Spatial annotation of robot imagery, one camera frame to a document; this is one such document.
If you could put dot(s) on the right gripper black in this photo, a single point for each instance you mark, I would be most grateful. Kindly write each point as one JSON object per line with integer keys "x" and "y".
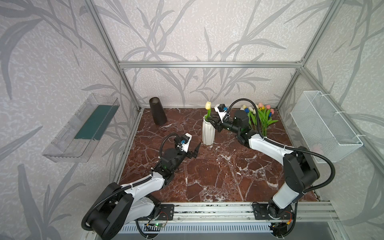
{"x": 217, "y": 123}

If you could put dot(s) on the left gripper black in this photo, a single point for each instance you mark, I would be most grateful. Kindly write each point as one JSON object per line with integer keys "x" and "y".
{"x": 190, "y": 153}

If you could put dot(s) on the yellow artificial tulip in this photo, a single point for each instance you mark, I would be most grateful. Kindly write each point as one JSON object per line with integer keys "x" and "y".
{"x": 208, "y": 107}

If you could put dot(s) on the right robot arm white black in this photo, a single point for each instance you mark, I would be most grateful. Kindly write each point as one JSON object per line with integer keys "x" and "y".
{"x": 299, "y": 168}

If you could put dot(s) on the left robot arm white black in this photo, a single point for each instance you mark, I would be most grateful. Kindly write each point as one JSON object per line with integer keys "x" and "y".
{"x": 121, "y": 204}

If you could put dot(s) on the white ribbed ceramic vase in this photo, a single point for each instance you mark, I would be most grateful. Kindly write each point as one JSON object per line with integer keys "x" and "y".
{"x": 208, "y": 132}

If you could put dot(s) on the black cylindrical vase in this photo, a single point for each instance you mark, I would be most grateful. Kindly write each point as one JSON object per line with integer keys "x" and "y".
{"x": 157, "y": 110}

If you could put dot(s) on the bunch of artificial tulips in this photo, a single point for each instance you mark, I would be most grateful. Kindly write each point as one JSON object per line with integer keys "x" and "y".
{"x": 265, "y": 114}

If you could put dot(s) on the green circuit board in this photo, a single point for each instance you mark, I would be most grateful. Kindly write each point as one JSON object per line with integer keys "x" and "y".
{"x": 151, "y": 226}

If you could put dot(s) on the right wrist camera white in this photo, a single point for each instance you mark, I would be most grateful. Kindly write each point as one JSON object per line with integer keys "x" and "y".
{"x": 222, "y": 111}

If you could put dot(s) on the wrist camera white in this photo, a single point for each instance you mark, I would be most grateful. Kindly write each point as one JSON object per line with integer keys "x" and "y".
{"x": 222, "y": 111}
{"x": 185, "y": 142}

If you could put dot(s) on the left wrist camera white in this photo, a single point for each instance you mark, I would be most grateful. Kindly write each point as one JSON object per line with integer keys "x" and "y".
{"x": 185, "y": 142}

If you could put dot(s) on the white wire mesh basket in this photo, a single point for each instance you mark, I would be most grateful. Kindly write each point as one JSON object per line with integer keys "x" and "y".
{"x": 324, "y": 129}

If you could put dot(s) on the clear plastic wall tray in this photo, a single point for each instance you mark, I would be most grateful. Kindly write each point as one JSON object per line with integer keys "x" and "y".
{"x": 78, "y": 139}

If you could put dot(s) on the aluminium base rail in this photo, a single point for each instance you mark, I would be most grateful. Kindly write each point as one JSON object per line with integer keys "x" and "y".
{"x": 233, "y": 217}

